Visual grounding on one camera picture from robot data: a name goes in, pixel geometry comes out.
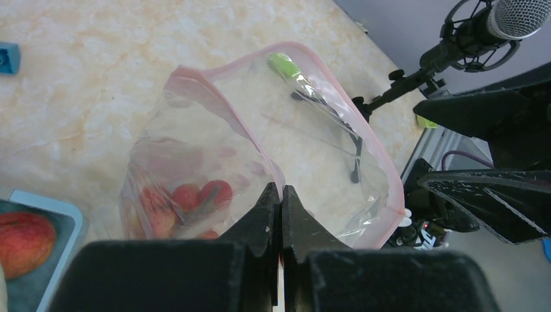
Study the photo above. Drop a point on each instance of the red cherry bunch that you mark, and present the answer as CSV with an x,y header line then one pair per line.
x,y
184,213

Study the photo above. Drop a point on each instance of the clear pink-dotted zip bag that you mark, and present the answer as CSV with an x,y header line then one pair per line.
x,y
244,124

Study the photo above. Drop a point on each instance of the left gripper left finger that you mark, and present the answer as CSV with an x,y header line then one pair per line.
x,y
254,263

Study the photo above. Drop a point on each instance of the light blue plastic basket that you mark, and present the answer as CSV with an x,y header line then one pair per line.
x,y
34,291

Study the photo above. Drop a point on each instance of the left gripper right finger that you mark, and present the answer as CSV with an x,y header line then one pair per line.
x,y
303,239

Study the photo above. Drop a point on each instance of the black microphone on stand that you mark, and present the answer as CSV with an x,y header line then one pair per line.
x,y
485,40

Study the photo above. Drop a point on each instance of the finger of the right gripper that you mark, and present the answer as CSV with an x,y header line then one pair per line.
x,y
513,205
514,122

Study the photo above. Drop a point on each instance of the blue square block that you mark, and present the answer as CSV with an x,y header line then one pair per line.
x,y
10,58

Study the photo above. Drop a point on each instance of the small green block front right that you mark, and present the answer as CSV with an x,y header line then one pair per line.
x,y
425,123

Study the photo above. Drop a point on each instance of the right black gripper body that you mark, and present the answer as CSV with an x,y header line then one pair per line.
x,y
532,85

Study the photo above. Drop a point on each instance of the red peach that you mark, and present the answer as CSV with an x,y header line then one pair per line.
x,y
27,241

